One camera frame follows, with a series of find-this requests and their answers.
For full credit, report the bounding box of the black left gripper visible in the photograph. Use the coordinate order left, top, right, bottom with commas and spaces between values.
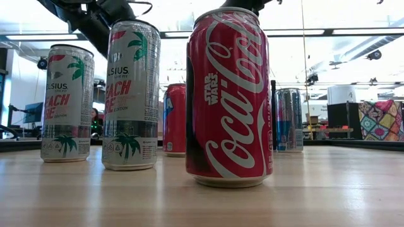
78, 14, 112, 59

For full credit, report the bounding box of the blue silver slim can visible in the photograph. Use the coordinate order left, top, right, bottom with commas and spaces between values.
274, 88, 304, 154

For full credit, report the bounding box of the white Celsius palm can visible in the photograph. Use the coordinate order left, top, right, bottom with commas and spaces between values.
40, 44, 95, 164
101, 18, 161, 172

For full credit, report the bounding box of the person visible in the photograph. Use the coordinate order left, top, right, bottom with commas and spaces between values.
90, 107, 104, 137

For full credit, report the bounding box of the computer monitor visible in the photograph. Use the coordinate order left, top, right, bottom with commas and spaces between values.
23, 102, 44, 124

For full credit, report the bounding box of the red Star Wars soda can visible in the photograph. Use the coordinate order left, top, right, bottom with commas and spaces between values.
162, 83, 187, 158

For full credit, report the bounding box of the red Coca-Cola can white script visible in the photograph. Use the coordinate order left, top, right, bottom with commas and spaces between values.
185, 7, 275, 189

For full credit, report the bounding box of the black upright metal loop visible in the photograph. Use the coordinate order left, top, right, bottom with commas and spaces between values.
270, 79, 278, 151

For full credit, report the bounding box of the black cabinet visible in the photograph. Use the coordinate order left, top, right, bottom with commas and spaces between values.
327, 102, 363, 140

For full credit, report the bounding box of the colourful patchwork quilt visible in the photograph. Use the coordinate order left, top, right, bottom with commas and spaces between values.
359, 100, 404, 142

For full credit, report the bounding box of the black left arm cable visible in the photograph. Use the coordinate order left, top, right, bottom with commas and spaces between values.
126, 0, 154, 16

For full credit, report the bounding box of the black cable loop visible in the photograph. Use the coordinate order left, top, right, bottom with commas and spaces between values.
0, 124, 20, 142

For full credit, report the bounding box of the black metal table frame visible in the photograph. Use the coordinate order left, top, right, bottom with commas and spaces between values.
0, 139, 404, 153

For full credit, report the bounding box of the thin hanging cord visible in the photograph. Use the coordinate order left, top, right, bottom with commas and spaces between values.
300, 0, 313, 140

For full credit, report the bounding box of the grey ceiling duct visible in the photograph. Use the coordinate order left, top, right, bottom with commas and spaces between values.
334, 34, 402, 62

